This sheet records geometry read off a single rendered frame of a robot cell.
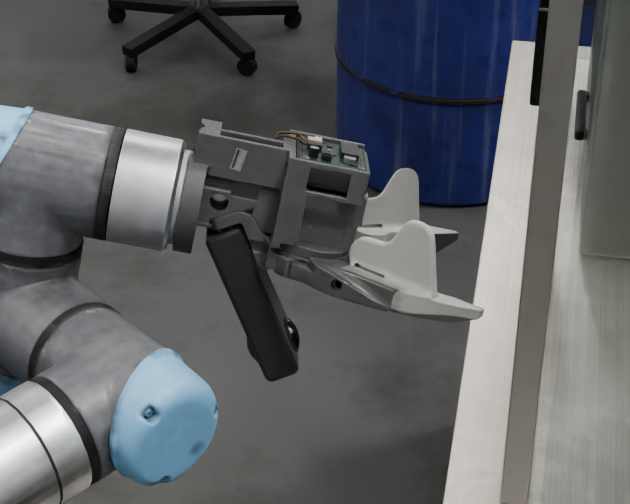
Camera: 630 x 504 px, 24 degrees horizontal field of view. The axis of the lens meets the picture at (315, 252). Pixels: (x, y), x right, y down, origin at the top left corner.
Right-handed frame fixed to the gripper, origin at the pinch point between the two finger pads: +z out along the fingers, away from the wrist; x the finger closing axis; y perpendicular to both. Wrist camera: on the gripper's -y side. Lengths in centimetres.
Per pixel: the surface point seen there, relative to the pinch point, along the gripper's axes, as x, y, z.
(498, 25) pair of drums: 263, -24, 44
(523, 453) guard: 51, -36, 21
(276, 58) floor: 361, -63, -5
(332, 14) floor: 391, -51, 11
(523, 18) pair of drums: 265, -21, 50
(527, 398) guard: 49, -28, 19
